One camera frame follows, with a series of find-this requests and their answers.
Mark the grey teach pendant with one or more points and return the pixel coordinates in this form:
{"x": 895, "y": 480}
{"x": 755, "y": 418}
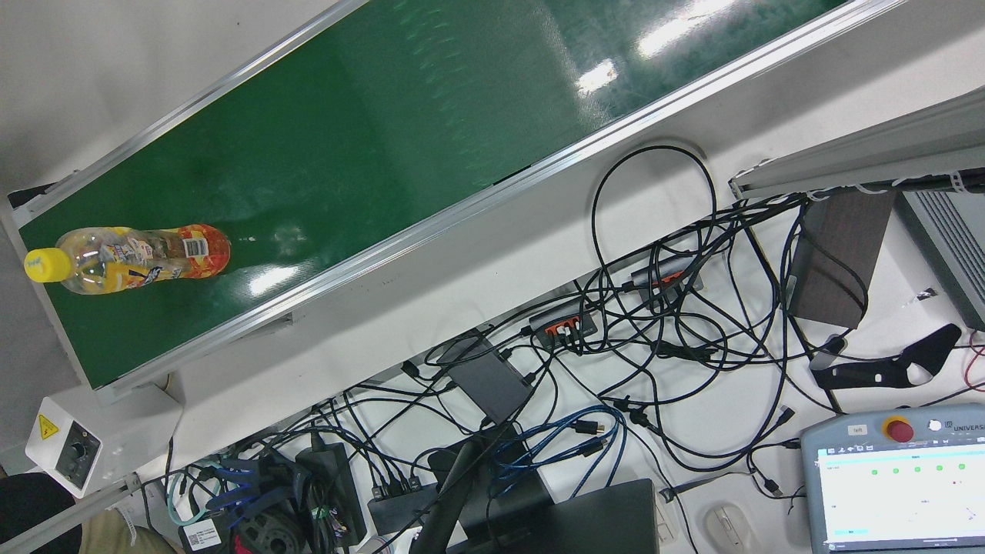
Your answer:
{"x": 893, "y": 500}

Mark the black power adapter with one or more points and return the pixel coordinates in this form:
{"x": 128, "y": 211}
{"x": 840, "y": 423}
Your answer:
{"x": 331, "y": 492}

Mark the black multi-port hub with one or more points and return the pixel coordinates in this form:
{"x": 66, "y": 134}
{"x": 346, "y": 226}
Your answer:
{"x": 400, "y": 509}

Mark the white labelled small box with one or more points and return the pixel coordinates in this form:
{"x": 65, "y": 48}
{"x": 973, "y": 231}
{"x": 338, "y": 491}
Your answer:
{"x": 202, "y": 535}

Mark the grey ribbed metal case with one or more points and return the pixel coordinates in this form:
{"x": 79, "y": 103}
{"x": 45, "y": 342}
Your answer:
{"x": 954, "y": 246}

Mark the brown wooden block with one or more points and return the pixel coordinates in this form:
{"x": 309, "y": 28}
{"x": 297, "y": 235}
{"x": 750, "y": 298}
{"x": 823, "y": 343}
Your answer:
{"x": 839, "y": 261}

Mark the white computer mouse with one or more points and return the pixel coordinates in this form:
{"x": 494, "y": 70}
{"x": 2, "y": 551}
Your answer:
{"x": 727, "y": 529}

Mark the person in black shirt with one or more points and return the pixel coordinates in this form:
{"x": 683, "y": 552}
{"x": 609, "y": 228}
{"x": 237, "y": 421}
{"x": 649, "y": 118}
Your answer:
{"x": 31, "y": 515}

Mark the white conveyor control box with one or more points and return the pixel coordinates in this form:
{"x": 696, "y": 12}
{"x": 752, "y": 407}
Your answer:
{"x": 115, "y": 431}

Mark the green conveyor belt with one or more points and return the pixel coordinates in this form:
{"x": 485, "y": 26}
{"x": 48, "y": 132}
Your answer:
{"x": 385, "y": 154}

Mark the grey USB hub orange ports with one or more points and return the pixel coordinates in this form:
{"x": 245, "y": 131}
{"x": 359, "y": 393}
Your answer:
{"x": 562, "y": 314}
{"x": 662, "y": 271}

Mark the black flat bracket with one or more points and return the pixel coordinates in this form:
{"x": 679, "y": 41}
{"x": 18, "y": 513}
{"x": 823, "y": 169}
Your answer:
{"x": 869, "y": 375}

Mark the dark grey flat box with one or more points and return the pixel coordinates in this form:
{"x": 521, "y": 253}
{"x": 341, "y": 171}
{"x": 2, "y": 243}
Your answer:
{"x": 489, "y": 381}

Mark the black round spool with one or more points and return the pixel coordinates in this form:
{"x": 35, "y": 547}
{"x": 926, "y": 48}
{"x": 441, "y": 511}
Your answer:
{"x": 269, "y": 535}

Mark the orange drink bottle yellow cap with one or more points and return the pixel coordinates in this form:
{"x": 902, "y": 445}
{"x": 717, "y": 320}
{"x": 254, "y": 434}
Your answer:
{"x": 138, "y": 258}

